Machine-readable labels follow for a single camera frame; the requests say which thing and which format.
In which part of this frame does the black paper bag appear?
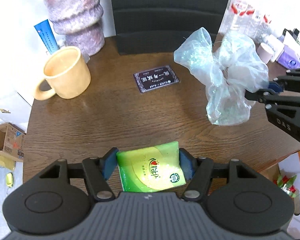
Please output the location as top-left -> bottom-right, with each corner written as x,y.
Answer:
111,0 -> 228,55

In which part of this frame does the water bottle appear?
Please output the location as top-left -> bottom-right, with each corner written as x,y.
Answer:
239,4 -> 261,39
218,0 -> 239,34
255,14 -> 272,41

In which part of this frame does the left water bottle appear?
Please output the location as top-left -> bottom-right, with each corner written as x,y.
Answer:
218,0 -> 239,34

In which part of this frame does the orange cardboard tray box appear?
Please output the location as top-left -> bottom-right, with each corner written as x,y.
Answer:
261,150 -> 300,239

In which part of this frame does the purple textured vase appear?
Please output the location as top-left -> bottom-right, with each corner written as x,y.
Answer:
44,0 -> 104,56

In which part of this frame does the white cotton pad pack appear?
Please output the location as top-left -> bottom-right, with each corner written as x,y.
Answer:
262,34 -> 284,54

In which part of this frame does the middle water bottle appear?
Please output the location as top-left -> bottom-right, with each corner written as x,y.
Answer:
239,4 -> 261,39

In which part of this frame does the open cardboard box on floor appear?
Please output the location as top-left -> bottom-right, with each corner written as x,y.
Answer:
0,123 -> 25,163

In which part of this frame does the right water bottle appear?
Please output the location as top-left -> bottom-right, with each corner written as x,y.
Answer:
255,14 -> 272,41

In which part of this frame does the small yellow object on floor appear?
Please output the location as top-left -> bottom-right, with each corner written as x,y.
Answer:
6,172 -> 14,188

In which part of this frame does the yellow ceramic mug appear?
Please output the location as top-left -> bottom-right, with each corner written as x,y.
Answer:
34,46 -> 91,101

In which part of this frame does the yellow bag on floor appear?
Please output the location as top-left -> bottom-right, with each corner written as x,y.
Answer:
0,155 -> 15,171

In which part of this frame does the pink cylindrical container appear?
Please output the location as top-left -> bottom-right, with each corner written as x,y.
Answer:
256,42 -> 274,64

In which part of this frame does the dark business card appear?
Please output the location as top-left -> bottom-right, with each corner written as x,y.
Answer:
133,65 -> 179,93

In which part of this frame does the purple tissue pack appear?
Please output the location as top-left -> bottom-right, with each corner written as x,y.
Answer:
275,28 -> 300,70

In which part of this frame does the white board on floor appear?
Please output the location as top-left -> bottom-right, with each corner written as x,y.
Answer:
0,90 -> 32,133

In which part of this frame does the green tissue packet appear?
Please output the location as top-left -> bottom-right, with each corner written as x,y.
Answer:
116,141 -> 186,192

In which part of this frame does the blue white tube box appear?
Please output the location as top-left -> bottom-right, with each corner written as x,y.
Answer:
34,20 -> 59,54

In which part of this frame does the iridescent organza bag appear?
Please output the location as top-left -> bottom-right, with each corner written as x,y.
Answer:
174,28 -> 269,126

